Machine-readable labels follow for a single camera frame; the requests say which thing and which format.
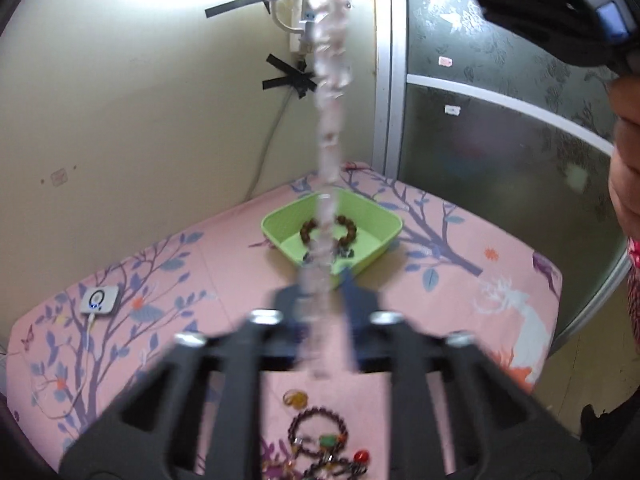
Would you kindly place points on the purple flower ornament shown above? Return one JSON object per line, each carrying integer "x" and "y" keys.
{"x": 275, "y": 462}

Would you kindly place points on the frosted glass sliding door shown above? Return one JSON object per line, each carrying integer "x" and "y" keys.
{"x": 500, "y": 135}

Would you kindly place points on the dark cloth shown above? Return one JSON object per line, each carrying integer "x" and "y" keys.
{"x": 612, "y": 440}

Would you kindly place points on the black tape strip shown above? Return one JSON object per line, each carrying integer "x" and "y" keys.
{"x": 232, "y": 6}

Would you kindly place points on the person's right forearm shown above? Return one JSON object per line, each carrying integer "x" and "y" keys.
{"x": 635, "y": 290}

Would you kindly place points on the pink door sticker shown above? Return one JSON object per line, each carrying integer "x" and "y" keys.
{"x": 445, "y": 61}

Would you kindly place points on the white wall power strip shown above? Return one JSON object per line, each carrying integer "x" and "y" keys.
{"x": 299, "y": 20}

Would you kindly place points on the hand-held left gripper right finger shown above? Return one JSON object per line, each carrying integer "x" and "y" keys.
{"x": 353, "y": 322}

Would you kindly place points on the pink tree-print bed sheet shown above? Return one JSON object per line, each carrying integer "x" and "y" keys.
{"x": 425, "y": 320}

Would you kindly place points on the person's right hand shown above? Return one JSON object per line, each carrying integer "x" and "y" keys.
{"x": 627, "y": 170}

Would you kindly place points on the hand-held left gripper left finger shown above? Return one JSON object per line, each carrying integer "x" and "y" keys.
{"x": 292, "y": 322}

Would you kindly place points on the white door sticker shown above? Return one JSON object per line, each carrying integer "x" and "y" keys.
{"x": 452, "y": 110}

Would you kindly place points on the white square device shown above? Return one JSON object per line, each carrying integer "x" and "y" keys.
{"x": 100, "y": 300}

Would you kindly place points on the black tape cross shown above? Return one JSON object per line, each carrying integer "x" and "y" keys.
{"x": 292, "y": 79}

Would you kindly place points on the green plastic tray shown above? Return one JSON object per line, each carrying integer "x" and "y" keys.
{"x": 372, "y": 230}

